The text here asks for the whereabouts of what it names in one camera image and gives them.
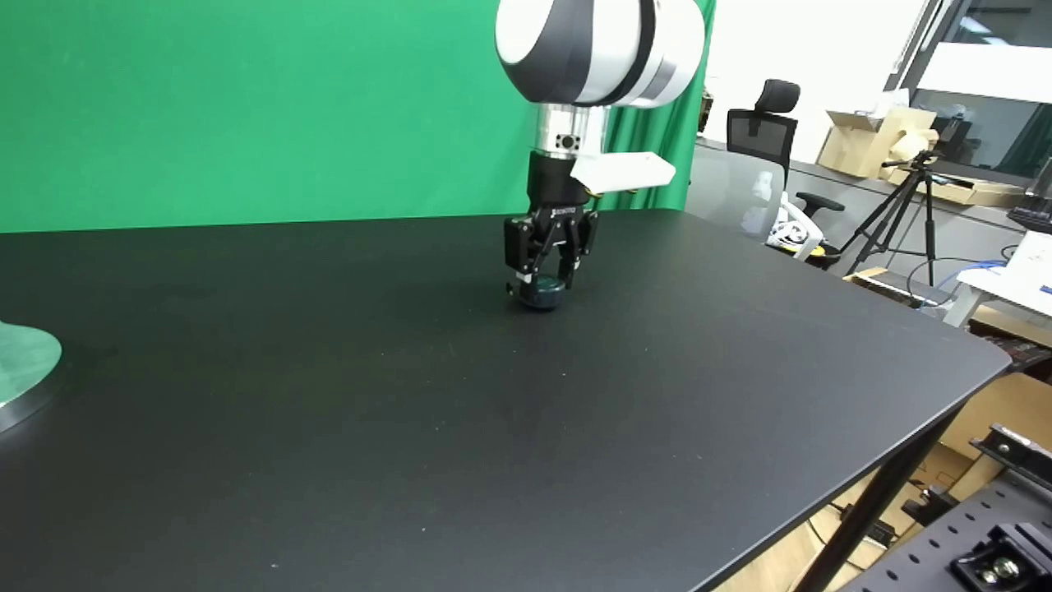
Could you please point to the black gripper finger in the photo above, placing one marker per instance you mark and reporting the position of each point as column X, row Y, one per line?
column 570, row 264
column 520, row 264

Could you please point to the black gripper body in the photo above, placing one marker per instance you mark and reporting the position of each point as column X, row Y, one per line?
column 555, row 218

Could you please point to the dark blue tape measure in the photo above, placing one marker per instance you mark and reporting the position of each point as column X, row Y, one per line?
column 536, row 293

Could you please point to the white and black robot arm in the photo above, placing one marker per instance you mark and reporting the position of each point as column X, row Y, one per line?
column 576, row 61

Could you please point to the grey chair back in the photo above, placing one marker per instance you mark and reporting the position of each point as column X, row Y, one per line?
column 733, row 193

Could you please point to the black office chair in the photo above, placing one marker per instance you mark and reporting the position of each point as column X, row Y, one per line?
column 766, row 126

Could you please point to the open cardboard box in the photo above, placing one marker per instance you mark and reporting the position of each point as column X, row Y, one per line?
column 861, row 142

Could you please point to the green backdrop curtain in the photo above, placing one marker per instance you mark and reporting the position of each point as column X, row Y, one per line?
column 203, row 114

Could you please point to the black perforated optical breadboard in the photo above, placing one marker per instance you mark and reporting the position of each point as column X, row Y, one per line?
column 995, row 539

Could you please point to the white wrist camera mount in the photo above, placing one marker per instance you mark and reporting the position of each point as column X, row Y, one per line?
column 623, row 173

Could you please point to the black camera tripod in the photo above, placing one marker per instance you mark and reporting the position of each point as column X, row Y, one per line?
column 878, row 227

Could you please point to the black metal clamp bracket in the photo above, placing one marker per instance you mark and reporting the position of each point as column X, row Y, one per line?
column 1019, row 454

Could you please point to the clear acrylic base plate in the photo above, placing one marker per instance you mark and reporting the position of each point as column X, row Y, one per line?
column 28, row 358

